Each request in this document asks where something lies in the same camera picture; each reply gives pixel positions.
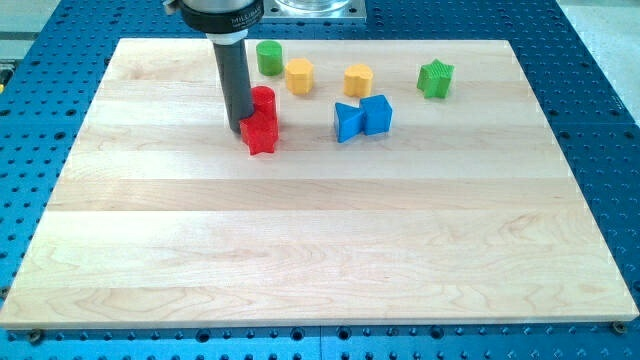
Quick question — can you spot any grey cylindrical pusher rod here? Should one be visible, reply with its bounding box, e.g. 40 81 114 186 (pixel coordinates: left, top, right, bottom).
213 40 254 133

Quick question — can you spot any red star block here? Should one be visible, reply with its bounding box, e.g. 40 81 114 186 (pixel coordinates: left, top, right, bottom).
240 111 279 155

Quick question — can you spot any green star block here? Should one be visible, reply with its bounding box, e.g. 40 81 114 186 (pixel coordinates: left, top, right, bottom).
416 59 455 98

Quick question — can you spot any green cylinder block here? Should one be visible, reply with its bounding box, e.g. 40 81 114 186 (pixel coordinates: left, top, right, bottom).
256 40 283 76

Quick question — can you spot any red cylinder block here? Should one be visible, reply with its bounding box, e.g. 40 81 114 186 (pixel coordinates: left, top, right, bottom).
251 86 277 119

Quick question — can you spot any yellow hexagon block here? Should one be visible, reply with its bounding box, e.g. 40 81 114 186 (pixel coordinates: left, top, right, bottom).
285 58 314 95

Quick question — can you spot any yellow heart block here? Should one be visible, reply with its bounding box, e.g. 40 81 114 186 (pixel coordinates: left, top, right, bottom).
343 64 374 98

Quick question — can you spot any blue triangle block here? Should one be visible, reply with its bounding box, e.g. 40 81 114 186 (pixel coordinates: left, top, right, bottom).
334 103 364 143

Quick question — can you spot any blue cube block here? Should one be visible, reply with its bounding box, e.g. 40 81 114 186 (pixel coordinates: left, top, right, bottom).
359 95 393 136

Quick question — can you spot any blue perforated table plate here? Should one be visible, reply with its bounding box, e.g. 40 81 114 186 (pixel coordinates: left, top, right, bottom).
1 0 639 359

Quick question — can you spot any light wooden board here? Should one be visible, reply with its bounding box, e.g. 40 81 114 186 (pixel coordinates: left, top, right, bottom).
1 38 638 329

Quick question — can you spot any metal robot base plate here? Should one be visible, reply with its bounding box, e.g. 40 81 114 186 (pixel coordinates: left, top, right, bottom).
263 0 367 23

